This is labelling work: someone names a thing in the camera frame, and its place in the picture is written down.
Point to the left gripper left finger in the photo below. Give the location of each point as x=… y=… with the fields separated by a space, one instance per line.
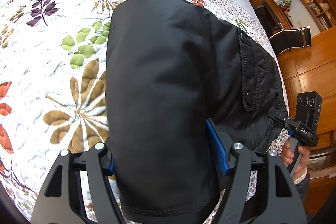
x=110 y=166

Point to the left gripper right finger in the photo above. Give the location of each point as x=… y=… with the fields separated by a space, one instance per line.
x=217 y=150

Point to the black pants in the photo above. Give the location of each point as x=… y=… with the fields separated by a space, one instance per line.
x=171 y=66

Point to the right forearm dark sleeve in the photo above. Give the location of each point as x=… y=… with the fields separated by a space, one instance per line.
x=302 y=185

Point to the person's right hand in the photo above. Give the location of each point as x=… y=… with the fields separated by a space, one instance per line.
x=287 y=157

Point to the black chrome chair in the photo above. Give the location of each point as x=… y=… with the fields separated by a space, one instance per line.
x=280 y=38

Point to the wooden side cabinet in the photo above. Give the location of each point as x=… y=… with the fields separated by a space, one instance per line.
x=276 y=10

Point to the floral quilted bedspread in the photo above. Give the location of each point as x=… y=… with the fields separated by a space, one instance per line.
x=52 y=90

